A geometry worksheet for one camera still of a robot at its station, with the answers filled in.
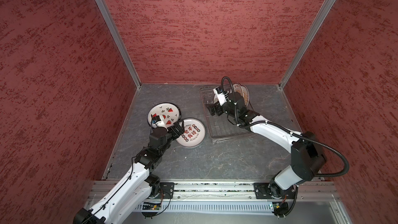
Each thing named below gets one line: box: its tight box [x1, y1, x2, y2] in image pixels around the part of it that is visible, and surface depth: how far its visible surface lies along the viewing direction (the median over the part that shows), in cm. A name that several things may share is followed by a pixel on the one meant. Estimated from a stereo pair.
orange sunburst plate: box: [233, 82, 245, 97], surface depth 102 cm
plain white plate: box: [147, 102, 182, 128], surface depth 104 cm
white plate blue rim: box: [175, 117, 207, 149], surface depth 94 cm
